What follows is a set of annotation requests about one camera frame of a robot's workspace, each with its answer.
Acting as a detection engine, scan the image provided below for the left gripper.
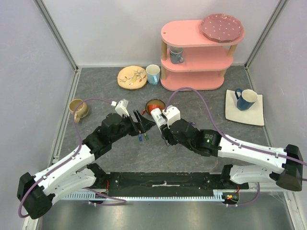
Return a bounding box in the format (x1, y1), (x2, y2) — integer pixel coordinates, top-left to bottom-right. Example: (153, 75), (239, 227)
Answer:
(110, 109), (155, 143)

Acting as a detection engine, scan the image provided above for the white remote control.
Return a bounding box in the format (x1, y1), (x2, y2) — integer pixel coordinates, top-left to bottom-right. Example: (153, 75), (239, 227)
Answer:
(151, 108), (167, 130)

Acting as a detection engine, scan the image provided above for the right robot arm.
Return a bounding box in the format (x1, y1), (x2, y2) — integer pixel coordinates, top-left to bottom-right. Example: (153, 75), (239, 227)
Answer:
(157, 119), (303, 192)

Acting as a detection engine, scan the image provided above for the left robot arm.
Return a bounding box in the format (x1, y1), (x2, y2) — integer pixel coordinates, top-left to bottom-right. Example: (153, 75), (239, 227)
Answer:
(17, 111), (155, 219)

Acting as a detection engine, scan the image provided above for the orange cup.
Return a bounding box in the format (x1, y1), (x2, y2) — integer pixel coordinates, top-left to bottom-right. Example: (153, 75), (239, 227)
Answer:
(146, 104), (165, 115)

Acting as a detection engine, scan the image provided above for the yellow floral plate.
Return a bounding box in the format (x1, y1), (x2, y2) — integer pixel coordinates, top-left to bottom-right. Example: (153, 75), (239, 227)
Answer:
(117, 65), (147, 90)

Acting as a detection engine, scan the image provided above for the light blue mug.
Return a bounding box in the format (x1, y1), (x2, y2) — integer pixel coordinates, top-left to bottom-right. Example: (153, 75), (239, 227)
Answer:
(146, 64), (160, 85)

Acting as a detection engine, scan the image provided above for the beige mug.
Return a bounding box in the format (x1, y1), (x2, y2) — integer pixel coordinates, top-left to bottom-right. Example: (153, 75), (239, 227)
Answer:
(69, 99), (89, 123)

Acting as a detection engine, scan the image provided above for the grey mug on shelf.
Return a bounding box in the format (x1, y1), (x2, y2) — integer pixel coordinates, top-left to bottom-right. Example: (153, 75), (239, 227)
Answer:
(169, 46), (184, 64)

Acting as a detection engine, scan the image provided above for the pink three-tier shelf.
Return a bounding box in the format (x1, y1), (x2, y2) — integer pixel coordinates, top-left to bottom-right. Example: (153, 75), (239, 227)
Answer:
(160, 20), (245, 91)

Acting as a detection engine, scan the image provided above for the dark blue mug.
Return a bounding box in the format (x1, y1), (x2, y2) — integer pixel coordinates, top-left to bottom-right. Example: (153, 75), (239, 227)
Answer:
(235, 89), (258, 111)

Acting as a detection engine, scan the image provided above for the white square plate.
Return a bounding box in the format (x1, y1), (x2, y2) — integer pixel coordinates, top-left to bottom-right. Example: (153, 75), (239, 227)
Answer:
(225, 89), (265, 126)

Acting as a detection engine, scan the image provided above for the pink dotted plate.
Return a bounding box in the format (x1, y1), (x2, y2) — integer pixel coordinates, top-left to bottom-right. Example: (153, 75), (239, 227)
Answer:
(200, 13), (244, 43)

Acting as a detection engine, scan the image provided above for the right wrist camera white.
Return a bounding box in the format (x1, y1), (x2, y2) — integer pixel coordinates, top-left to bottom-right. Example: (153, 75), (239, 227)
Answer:
(162, 105), (181, 127)

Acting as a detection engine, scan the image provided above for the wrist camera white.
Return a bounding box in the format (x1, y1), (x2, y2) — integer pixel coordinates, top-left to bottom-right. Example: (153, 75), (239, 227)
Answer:
(162, 105), (181, 127)
(111, 99), (130, 118)

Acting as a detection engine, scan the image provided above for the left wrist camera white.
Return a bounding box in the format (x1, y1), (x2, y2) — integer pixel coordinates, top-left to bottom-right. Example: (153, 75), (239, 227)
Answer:
(111, 99), (130, 118)

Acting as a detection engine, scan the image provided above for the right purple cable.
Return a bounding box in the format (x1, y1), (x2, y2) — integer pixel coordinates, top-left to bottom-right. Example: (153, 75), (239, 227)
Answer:
(165, 86), (307, 207)

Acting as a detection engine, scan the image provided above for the purple cable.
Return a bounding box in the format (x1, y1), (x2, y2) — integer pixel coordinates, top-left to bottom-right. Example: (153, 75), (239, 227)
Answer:
(18, 97), (128, 219)
(165, 86), (307, 207)

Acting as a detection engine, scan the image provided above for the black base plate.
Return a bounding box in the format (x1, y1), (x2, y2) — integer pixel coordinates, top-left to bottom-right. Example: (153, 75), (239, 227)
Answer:
(91, 172), (249, 197)

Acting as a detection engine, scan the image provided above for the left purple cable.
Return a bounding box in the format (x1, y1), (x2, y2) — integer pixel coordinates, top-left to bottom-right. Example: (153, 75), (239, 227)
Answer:
(18, 97), (128, 219)

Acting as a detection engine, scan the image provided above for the white cable duct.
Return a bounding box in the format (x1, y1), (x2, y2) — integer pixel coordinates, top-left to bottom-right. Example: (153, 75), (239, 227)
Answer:
(64, 189), (240, 202)

